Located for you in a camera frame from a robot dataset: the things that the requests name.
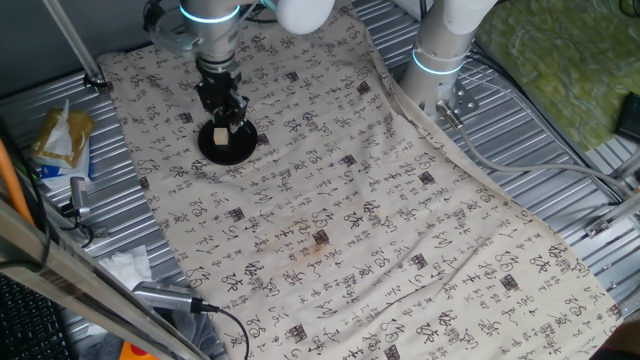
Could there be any round black scale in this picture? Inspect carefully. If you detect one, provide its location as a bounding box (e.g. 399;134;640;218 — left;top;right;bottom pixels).
197;117;259;166

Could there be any aluminium bar with bracket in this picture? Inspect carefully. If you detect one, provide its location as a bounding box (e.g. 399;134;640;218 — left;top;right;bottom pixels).
583;192;640;239

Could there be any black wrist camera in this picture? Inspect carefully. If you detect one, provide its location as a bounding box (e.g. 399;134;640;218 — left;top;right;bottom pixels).
143;0;165;32

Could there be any grey base cable with connector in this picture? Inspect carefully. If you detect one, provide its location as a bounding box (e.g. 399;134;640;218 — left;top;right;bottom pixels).
435;99;636;199

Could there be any black keyboard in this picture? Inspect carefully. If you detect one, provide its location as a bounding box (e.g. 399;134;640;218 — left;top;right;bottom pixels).
0;272;69;360

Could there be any short aluminium bar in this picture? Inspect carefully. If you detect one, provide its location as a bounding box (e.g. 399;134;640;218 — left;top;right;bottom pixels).
607;149;640;182

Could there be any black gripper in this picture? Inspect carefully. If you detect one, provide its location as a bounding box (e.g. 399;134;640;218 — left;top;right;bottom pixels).
194;69;251;134

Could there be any crumpled white tissue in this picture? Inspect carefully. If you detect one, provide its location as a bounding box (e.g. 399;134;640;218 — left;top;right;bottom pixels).
97;244;154;291

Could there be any small silver camera on stand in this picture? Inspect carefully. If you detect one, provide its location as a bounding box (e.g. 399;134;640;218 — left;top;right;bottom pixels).
59;175;109;249

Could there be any slim aluminium pole with foot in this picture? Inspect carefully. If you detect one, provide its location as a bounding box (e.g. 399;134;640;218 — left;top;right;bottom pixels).
42;0;114;94

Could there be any flat black box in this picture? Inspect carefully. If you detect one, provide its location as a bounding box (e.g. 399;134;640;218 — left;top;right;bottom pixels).
613;92;640;144

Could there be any orange emergency stop box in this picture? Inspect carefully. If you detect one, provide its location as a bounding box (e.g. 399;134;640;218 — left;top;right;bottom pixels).
118;341;161;360

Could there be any black cable of silver camera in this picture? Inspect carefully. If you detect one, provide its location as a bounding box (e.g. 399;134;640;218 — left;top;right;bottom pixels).
192;298;251;360

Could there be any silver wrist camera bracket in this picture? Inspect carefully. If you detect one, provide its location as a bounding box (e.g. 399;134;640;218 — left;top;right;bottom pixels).
147;17;202;54

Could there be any aluminium frame beam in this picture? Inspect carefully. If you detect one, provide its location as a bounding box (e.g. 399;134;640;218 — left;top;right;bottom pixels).
0;197;211;360

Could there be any green textured mat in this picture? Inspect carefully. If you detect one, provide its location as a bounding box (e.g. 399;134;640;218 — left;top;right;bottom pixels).
472;0;640;154

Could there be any long silver ridged camera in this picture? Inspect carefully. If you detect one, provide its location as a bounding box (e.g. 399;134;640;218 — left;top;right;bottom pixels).
132;280;219;315

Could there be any dark grey towel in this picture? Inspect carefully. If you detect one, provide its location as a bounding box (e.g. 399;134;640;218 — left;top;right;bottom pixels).
74;309;226;360

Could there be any beige calligraphy print cloth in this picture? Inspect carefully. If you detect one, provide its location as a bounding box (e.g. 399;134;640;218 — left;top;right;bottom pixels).
97;0;624;360

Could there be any orange pole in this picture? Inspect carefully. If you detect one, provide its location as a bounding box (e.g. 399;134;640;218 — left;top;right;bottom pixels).
0;137;36;226

